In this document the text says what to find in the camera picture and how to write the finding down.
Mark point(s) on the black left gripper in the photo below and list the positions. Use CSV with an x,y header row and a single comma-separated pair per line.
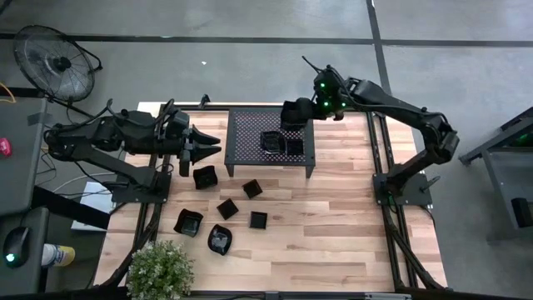
x,y
154,141

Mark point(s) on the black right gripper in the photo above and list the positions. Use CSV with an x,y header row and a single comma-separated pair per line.
x,y
325,110

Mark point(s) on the black small square mini plate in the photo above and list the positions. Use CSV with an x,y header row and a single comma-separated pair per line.
x,y
295,147
258,220
227,209
252,188

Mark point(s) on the black wavy square mini plate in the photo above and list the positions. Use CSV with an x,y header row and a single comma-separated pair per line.
x,y
188,223
272,143
205,178

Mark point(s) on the black rounded mini plate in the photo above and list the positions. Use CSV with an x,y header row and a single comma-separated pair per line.
x,y
220,240

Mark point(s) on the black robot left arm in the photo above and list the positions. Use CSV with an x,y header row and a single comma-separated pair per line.
x,y
108,164

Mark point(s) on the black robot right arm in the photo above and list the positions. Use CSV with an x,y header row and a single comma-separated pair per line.
x,y
399,108

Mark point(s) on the black clamp lever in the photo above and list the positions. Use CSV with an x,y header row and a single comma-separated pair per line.
x,y
204,101
431,183

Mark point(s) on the black perforated metal shelf riser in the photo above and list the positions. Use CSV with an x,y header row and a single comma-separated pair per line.
x,y
245,137

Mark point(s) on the white paper sheet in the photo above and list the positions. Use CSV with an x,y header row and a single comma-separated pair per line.
x,y
96,200

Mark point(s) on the white-flowered plant in black pot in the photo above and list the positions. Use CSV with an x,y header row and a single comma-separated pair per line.
x,y
160,271

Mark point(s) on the black desk crossbar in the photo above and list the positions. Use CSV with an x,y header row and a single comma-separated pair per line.
x,y
71,208

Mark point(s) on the black floor fan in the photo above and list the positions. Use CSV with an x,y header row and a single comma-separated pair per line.
x,y
54,62

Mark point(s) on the white and yellow spray can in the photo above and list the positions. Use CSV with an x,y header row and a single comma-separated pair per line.
x,y
58,255

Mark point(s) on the grey operator desk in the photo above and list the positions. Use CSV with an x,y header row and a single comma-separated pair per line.
x,y
21,175

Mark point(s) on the grey metal cart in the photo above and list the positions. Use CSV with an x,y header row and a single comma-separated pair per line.
x,y
499,175

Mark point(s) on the small red object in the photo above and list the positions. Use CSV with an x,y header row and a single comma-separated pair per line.
x,y
5,147

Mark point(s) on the black computer mouse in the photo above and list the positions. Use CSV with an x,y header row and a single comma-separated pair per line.
x,y
16,246

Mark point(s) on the small black box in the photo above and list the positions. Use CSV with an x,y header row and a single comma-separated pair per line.
x,y
521,211

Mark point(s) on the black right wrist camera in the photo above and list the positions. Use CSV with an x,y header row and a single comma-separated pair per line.
x,y
297,112

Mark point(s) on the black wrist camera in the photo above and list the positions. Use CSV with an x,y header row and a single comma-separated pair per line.
x,y
297,112
178,121

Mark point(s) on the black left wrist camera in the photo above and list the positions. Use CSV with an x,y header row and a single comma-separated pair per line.
x,y
178,121

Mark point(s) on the black aluminium frame rail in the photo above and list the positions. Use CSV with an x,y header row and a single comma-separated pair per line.
x,y
143,233
291,296
393,241
216,107

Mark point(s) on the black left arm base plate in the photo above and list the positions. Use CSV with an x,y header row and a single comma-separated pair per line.
x,y
125,193

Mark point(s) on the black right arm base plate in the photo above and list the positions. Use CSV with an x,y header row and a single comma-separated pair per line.
x,y
416,193

